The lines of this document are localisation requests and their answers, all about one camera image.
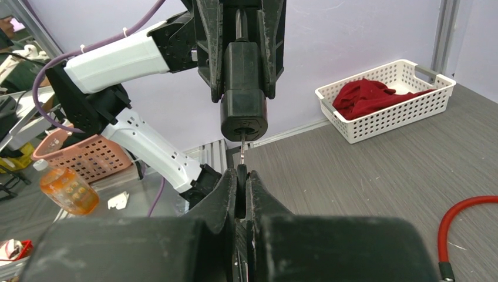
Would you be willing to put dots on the orange drink bottle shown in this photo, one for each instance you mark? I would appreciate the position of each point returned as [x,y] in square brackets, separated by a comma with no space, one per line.
[66,188]

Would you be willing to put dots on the white plastic basket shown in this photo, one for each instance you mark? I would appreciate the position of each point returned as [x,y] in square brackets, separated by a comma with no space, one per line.
[401,75]

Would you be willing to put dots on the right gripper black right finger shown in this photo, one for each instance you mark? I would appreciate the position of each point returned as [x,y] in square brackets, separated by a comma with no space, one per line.
[290,247]

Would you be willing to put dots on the black-headed key bunch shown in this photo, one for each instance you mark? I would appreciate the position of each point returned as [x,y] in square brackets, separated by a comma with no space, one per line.
[242,174]

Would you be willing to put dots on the red cable lock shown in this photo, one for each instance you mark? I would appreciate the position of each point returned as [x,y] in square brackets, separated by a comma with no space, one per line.
[467,240]

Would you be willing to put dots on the red cloth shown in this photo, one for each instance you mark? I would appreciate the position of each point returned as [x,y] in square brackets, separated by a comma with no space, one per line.
[363,97]

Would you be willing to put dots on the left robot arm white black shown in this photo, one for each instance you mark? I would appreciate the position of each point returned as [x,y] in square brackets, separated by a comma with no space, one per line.
[89,86]

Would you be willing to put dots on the black Kaijing padlock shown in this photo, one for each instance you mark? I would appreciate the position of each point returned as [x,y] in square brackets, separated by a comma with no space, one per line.
[243,105]

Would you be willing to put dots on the aluminium frame post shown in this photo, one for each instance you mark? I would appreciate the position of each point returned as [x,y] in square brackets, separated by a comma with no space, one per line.
[444,34]

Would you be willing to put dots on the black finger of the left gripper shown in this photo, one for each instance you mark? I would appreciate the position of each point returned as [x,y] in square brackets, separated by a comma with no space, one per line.
[271,24]
[208,19]

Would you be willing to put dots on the pink laundry basket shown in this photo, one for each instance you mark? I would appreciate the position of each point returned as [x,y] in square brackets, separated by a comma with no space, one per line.
[93,158]

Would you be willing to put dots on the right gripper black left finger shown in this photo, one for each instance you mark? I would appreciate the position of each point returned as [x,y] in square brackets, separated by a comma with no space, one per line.
[197,246]

